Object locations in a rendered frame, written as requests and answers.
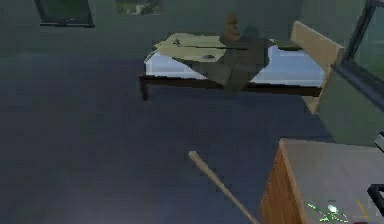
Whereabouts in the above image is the green landscape wall picture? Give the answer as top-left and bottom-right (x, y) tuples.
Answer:
(114, 0), (162, 16)

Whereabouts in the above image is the bed with wooden headboard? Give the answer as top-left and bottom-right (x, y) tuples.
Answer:
(139, 20), (345, 115)

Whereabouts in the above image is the wooden baseball bat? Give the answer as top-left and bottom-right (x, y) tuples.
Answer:
(188, 150), (262, 224)

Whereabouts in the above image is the brown teddy bear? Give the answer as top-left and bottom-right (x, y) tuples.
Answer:
(223, 12), (242, 42)

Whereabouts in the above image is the black object on desk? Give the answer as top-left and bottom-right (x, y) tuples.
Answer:
(367, 183), (384, 218)

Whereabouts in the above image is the olive green blanket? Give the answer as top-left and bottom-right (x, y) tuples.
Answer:
(153, 32), (277, 92)

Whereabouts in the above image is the wooden desk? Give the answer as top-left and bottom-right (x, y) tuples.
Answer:
(259, 138), (384, 224)

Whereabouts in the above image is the dark framed window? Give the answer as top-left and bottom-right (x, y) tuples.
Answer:
(335, 0), (384, 111)

